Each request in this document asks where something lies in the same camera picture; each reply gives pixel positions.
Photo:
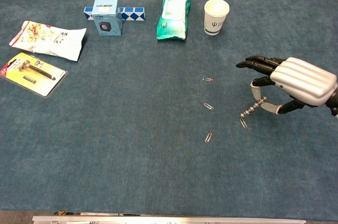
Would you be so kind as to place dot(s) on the blue white snake cube puzzle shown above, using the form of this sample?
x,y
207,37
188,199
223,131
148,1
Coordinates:
x,y
132,14

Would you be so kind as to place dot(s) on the green wet wipes pack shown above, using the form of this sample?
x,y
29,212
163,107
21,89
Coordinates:
x,y
173,20

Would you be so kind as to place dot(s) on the light blue speaker box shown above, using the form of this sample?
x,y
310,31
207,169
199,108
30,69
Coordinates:
x,y
107,22

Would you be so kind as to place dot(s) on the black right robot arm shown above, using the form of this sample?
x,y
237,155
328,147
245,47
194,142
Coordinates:
x,y
334,105

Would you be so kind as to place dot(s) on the yellow razor blister pack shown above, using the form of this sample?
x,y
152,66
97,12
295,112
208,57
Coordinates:
x,y
31,74

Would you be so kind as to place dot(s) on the white snack bag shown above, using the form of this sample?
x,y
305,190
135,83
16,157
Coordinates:
x,y
50,40

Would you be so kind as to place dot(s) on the white paper cup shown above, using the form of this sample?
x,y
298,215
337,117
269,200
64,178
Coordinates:
x,y
215,19

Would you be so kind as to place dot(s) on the teal felt table cloth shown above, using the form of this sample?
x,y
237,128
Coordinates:
x,y
132,129

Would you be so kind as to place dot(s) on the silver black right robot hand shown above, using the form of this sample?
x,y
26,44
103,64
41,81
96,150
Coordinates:
x,y
303,81

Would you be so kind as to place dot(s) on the paper clip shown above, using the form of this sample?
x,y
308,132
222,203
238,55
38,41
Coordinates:
x,y
208,137
208,106
207,79
243,123

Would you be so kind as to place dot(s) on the aluminium frame rail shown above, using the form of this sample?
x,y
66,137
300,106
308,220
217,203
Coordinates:
x,y
169,220

